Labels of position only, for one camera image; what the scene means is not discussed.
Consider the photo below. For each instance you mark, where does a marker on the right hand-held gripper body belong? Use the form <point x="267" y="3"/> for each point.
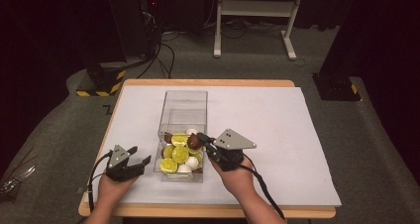
<point x="231" y="144"/>

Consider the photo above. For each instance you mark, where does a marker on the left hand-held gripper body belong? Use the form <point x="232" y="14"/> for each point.
<point x="118" y="166"/>

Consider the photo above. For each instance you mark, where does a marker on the brown round capsule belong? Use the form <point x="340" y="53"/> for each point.
<point x="192" y="141"/>
<point x="198" y="170"/>
<point x="167" y="137"/>

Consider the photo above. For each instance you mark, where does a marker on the clear plastic box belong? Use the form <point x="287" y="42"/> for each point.
<point x="183" y="118"/>

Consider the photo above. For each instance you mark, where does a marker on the person's left hand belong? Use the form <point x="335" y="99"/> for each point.
<point x="112" y="189"/>

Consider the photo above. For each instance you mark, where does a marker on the person's right hand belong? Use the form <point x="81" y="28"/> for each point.
<point x="236" y="182"/>

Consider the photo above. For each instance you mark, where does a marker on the white round capsule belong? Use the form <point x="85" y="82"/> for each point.
<point x="184" y="168"/>
<point x="191" y="131"/>
<point x="192" y="163"/>

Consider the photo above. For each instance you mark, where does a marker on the pile of yellow and white candies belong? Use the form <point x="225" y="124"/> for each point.
<point x="180" y="154"/>

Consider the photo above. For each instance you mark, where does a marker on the white table sheet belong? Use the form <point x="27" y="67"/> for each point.
<point x="264" y="125"/>

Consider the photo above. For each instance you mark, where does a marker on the wooden table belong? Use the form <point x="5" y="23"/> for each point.
<point x="211" y="82"/>

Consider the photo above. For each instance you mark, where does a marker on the black stand with striped base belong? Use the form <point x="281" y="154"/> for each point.
<point x="102" y="80"/>

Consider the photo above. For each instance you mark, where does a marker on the shiny metal object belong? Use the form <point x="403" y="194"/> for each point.
<point x="15" y="182"/>

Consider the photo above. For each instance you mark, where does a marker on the black stand base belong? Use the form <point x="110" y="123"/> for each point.
<point x="336" y="87"/>

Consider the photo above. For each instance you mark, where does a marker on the black equipment tower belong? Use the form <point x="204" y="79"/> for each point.
<point x="138" y="19"/>

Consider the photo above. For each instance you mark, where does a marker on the white metal stand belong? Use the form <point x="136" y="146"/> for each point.
<point x="256" y="8"/>

